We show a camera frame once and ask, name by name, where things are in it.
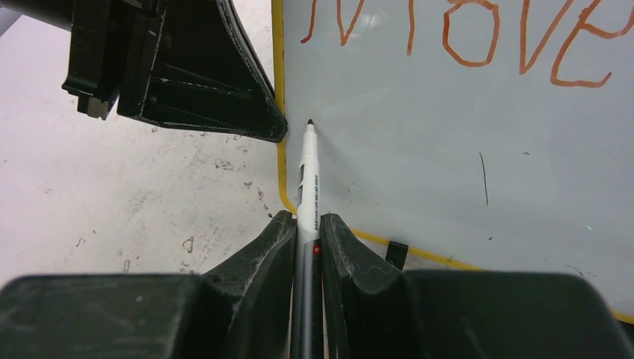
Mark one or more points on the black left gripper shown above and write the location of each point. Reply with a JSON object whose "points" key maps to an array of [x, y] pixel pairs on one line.
{"points": [[190, 64]]}

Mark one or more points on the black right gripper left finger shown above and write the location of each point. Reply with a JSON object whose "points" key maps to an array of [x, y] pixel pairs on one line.
{"points": [[238, 309]]}

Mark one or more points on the red capped whiteboard marker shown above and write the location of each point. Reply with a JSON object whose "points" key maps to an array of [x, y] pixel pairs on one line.
{"points": [[307, 316]]}

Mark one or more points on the black whiteboard stand foot left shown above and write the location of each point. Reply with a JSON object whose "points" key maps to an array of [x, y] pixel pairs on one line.
{"points": [[397, 254]]}

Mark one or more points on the yellow framed whiteboard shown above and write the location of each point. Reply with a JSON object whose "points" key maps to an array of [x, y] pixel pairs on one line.
{"points": [[483, 134]]}

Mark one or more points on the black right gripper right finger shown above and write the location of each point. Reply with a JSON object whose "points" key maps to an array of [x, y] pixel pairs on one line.
{"points": [[376, 310]]}

